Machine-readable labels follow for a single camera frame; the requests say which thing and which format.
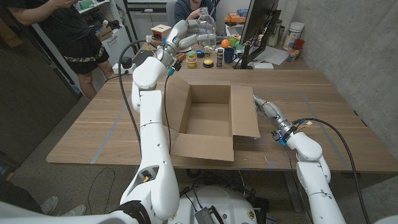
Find standing person in black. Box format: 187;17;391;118
8;0;114;100

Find grey shoe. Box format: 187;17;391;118
60;204;87;217
40;195;58;215

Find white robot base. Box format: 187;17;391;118
167;185;258;224

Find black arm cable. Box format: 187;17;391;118
298;117;371;224
118;39;159;156

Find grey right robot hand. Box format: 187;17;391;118
253;95;298;146

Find black laptop keyboard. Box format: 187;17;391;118
132;49;162;69

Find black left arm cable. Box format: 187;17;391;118
118;39;159;156

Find black computer monitor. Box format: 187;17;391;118
233;0;282;70

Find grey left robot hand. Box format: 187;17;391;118
154;19;217;68

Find stacked coloured cups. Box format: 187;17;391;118
186;50;198;68

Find dark blue mug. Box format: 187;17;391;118
223;47;238;64

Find white shelf cabinet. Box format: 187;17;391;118
76;0;136;68

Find dark bottle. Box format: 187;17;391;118
269;19;283;47

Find open cardboard box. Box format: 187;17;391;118
161;74;261;162

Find small white flat box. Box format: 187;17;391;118
252;62;275;70

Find white power strip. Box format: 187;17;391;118
111;63;138;75

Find small wooden box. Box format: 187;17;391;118
150;24;172;44

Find orange box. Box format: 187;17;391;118
224;12;247;24

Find seated person in blue shirt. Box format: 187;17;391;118
174;0;217;26

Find grey table leg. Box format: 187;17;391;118
282;170;304;213

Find white canister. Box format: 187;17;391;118
282;21;305;50

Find white paper sheet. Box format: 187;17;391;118
254;45;289;66

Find wooden desk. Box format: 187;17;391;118
132;35;312;71

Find small cardboard box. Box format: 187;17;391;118
95;26;114;42

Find clear plastic bottle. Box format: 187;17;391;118
196;6;218;49

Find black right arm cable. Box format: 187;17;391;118
298;117;371;224

